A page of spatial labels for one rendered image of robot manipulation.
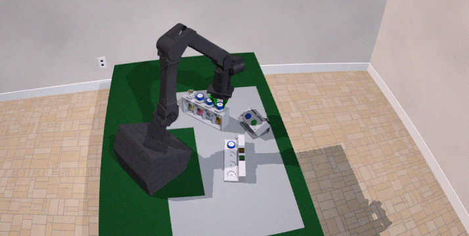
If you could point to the white four-tube rack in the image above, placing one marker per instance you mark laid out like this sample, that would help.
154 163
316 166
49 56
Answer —
223 115

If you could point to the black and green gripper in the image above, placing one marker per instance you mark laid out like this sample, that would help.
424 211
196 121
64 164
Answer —
220 91

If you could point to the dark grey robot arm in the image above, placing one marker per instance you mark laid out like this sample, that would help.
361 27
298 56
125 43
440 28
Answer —
173 45

